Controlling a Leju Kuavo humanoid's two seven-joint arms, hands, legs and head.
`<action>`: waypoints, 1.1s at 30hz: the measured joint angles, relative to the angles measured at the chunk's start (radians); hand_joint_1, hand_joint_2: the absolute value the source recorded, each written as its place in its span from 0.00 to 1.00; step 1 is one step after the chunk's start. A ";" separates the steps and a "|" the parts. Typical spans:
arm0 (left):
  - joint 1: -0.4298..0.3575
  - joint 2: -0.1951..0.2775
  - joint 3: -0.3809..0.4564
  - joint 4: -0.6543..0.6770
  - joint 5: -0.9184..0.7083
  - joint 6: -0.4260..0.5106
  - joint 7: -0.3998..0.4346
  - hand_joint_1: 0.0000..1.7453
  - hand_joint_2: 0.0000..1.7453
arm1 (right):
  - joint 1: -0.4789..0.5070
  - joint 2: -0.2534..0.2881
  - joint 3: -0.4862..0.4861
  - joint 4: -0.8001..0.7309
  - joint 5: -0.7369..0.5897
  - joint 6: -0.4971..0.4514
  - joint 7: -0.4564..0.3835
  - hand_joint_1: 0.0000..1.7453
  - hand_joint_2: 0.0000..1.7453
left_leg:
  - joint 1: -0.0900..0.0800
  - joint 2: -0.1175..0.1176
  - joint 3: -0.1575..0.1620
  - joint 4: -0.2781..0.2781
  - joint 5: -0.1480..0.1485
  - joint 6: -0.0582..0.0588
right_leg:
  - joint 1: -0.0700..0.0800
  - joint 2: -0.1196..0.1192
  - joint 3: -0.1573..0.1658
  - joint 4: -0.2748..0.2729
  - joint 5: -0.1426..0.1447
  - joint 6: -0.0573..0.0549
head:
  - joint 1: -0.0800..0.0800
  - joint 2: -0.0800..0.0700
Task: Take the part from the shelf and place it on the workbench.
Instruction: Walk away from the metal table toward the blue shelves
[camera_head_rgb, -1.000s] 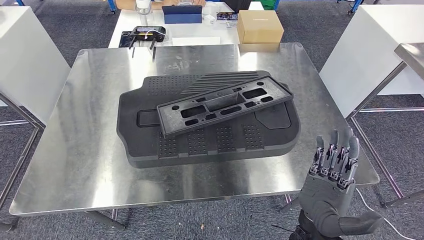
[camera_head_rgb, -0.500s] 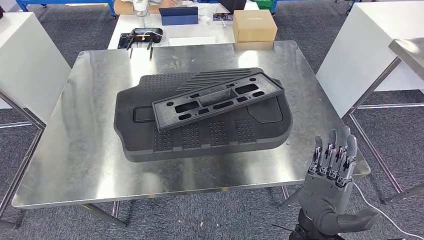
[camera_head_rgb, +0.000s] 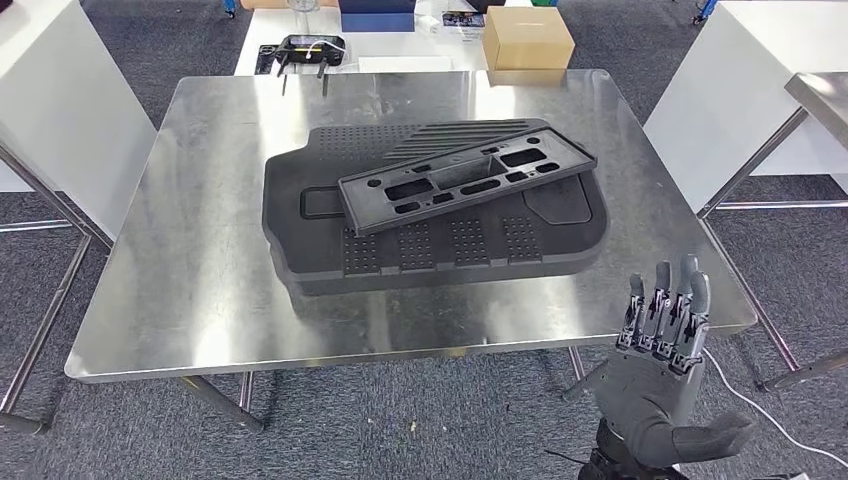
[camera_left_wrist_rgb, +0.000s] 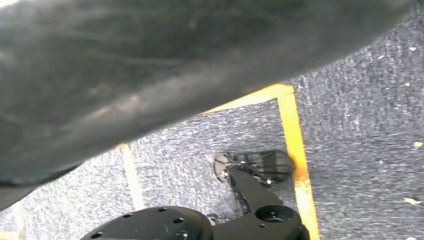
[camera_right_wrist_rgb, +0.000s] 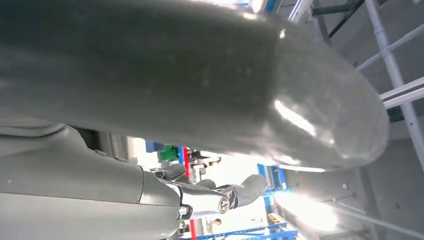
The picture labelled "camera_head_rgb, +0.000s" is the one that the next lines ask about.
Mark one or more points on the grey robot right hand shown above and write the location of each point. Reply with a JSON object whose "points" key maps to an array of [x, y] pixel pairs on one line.
{"points": [[649, 404]]}

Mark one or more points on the black plastic plate bracket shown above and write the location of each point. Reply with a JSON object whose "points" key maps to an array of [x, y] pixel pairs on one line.
{"points": [[464, 199]]}

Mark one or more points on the steel workbench table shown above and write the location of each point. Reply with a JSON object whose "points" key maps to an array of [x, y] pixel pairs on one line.
{"points": [[199, 265]]}

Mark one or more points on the white board panel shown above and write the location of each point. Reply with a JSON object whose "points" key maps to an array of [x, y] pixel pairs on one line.
{"points": [[66, 99], [729, 86]]}

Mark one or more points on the steel side table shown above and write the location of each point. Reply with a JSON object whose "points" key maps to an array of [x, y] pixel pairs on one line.
{"points": [[40, 331], [825, 99]]}

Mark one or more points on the brown cardboard box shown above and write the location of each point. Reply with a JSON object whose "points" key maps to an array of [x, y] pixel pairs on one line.
{"points": [[265, 3], [526, 40]]}

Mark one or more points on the green crate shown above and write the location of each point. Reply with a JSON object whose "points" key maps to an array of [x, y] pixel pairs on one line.
{"points": [[543, 2]]}

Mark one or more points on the white paper sheet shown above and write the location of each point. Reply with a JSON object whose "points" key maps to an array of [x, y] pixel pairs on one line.
{"points": [[404, 64]]}

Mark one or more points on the printed card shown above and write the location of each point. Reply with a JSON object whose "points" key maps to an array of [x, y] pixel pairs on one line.
{"points": [[464, 23]]}

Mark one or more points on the white desk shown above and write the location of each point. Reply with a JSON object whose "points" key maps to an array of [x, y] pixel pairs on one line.
{"points": [[397, 46]]}

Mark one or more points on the white charger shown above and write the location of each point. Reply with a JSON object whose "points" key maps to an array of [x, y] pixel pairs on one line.
{"points": [[428, 24]]}

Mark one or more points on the blue tablet case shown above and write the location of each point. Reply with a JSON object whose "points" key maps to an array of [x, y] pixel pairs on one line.
{"points": [[378, 20]]}

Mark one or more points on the black antenna controller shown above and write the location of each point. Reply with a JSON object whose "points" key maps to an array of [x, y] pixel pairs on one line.
{"points": [[308, 48]]}

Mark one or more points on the clear cup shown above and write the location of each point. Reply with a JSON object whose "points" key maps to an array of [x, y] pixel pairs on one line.
{"points": [[303, 6]]}

